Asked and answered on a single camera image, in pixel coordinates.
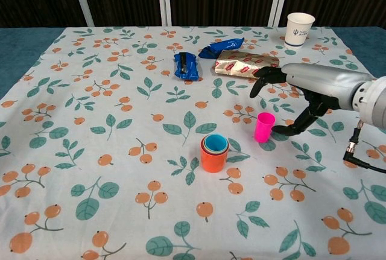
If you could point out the large orange plastic cup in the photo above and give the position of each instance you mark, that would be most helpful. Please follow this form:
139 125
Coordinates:
212 163

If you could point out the yellow plastic cup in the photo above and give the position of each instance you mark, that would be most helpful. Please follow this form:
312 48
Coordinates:
205 146

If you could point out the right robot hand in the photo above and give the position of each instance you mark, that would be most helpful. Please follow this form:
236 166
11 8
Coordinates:
325 85

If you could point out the flat blue black-striped packet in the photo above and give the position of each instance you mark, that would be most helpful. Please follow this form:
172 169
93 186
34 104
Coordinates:
186 67

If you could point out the white paper cup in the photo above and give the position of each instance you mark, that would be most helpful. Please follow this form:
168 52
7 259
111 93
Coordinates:
297 35

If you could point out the gold red snack package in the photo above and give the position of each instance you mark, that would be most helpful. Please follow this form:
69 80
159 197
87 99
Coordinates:
238 65

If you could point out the pink plastic cup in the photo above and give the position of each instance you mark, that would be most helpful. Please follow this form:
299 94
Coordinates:
263 130

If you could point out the teal velvet table cover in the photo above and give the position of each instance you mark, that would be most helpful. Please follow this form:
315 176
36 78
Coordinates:
18 49

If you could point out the twisted blue snack wrapper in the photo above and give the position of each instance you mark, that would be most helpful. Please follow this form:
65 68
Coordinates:
224 46

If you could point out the floral patterned tablecloth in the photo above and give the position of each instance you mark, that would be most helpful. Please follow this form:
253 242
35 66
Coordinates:
75 151

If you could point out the light blue plastic cup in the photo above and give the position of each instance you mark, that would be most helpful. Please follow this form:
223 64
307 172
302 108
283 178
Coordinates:
216 143

